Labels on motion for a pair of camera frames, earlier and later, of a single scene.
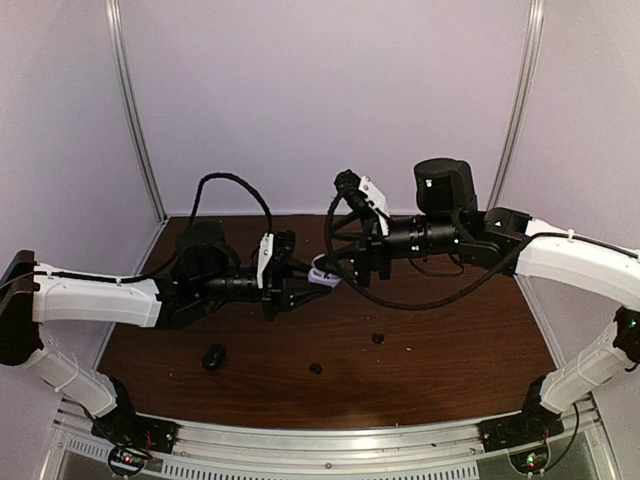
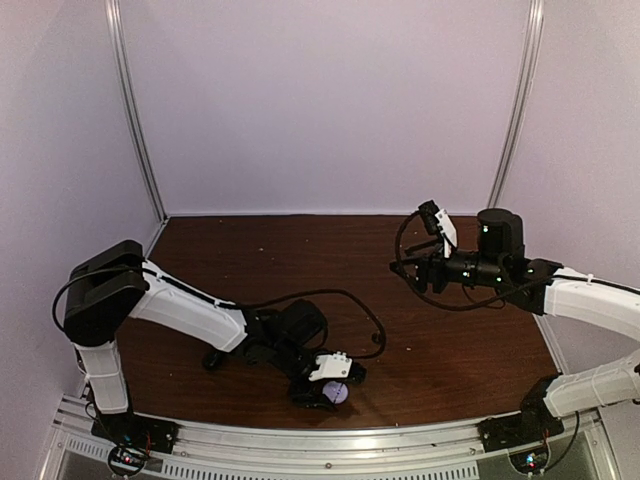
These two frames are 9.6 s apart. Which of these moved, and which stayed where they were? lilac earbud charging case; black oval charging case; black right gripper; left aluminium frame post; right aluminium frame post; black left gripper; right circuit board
Moved: black right gripper; lilac earbud charging case; black left gripper
Stayed: right circuit board; left aluminium frame post; right aluminium frame post; black oval charging case
